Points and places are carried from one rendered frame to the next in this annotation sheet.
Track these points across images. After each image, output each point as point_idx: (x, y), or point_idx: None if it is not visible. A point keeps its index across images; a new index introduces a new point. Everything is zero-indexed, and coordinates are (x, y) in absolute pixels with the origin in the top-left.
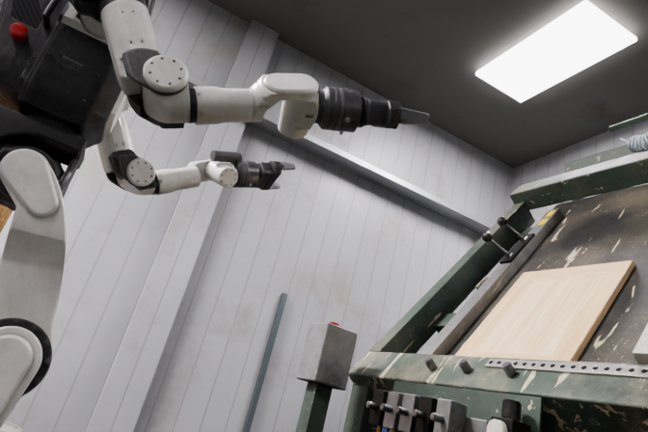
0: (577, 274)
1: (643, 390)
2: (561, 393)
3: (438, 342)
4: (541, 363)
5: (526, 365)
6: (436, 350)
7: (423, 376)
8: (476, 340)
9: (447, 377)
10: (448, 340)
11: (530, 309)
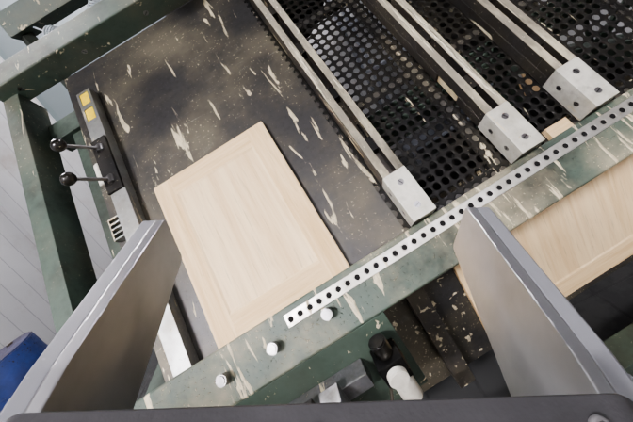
0: (223, 161)
1: (449, 245)
2: (398, 296)
3: (177, 342)
4: (343, 282)
5: (332, 296)
6: (187, 351)
7: (230, 397)
8: (216, 300)
9: (263, 372)
10: (181, 327)
11: (225, 226)
